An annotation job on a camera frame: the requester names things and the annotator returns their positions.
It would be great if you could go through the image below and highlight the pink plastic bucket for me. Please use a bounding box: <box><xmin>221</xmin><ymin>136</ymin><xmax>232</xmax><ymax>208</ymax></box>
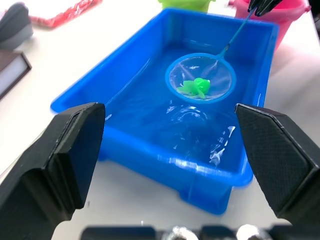
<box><xmin>228</xmin><ymin>0</ymin><xmax>312</xmax><ymax>52</ymax></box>

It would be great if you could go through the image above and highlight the blue hand net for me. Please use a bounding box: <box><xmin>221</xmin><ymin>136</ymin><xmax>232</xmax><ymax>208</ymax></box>
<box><xmin>165</xmin><ymin>8</ymin><xmax>258</xmax><ymax>105</ymax></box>

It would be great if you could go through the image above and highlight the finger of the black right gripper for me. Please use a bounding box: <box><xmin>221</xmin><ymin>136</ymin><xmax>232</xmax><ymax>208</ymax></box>
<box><xmin>255</xmin><ymin>0</ymin><xmax>283</xmax><ymax>16</ymax></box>
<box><xmin>247</xmin><ymin>0</ymin><xmax>261</xmax><ymax>13</ymax></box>

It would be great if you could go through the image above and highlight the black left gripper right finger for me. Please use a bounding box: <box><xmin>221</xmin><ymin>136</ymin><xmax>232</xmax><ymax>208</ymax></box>
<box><xmin>234</xmin><ymin>103</ymin><xmax>320</xmax><ymax>226</ymax></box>

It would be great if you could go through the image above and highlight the blue plastic tub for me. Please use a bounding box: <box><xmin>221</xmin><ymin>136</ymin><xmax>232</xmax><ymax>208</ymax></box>
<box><xmin>50</xmin><ymin>7</ymin><xmax>280</xmax><ymax>216</ymax></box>

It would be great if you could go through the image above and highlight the green plastic bucket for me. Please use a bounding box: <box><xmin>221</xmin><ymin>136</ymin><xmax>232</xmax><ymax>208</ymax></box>
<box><xmin>157</xmin><ymin>0</ymin><xmax>216</xmax><ymax>13</ymax></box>

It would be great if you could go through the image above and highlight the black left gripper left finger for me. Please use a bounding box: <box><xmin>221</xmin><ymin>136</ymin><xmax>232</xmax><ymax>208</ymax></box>
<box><xmin>0</xmin><ymin>101</ymin><xmax>106</xmax><ymax>240</ymax></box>

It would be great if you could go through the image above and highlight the red booklet in plastic sleeve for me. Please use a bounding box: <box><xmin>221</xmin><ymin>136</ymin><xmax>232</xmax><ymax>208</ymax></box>
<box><xmin>27</xmin><ymin>0</ymin><xmax>103</xmax><ymax>30</ymax></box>

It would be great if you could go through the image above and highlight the brown hardcover book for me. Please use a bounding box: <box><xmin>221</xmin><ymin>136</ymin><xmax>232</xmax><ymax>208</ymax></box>
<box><xmin>0</xmin><ymin>49</ymin><xmax>33</xmax><ymax>101</ymax></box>

